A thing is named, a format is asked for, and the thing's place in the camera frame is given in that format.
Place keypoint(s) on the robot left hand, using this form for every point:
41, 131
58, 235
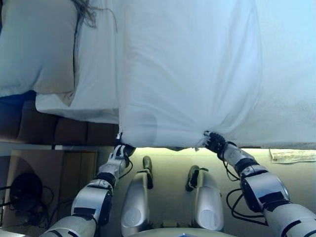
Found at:
128, 151

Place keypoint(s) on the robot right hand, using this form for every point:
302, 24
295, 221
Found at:
216, 143

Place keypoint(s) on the white duvet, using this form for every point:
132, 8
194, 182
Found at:
197, 74

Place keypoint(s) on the robot left silver arm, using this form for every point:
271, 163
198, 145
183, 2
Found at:
91, 197

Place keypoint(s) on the robot right silver arm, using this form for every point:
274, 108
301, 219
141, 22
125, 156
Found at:
266, 190

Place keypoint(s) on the robot right silver leg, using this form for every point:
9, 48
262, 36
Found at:
207, 197

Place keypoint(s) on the wooden nightstand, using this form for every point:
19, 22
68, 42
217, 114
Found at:
74, 172

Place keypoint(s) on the brown padded headboard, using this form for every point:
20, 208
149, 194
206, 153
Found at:
69, 130

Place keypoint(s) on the grey patterned rug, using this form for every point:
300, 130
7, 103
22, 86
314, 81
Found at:
291, 156

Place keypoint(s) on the robot white torso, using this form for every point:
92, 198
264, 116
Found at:
180, 232

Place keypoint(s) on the black round device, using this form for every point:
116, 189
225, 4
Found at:
26, 188

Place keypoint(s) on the large beige pillow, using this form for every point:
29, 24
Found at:
32, 49

